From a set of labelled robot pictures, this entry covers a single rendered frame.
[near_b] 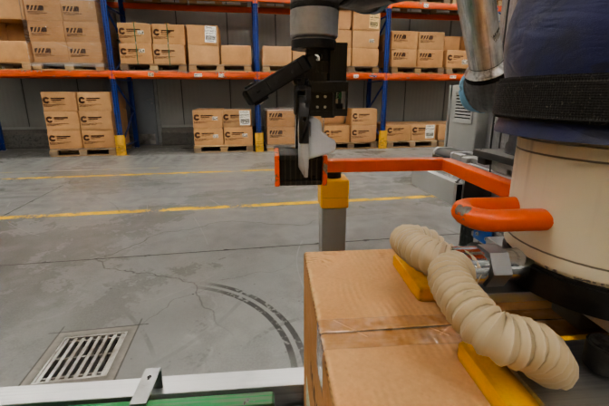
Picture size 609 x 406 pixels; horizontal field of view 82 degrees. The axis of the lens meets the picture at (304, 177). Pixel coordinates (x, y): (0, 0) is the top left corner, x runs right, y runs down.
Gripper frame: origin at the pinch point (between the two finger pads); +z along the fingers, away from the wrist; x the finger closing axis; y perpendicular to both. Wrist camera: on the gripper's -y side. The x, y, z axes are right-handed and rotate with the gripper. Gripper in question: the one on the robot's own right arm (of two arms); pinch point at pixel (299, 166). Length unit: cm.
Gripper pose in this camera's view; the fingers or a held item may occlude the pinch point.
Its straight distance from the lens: 59.6
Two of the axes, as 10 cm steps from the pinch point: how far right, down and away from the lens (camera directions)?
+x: -0.8, -2.3, 9.7
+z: -0.1, 9.7, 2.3
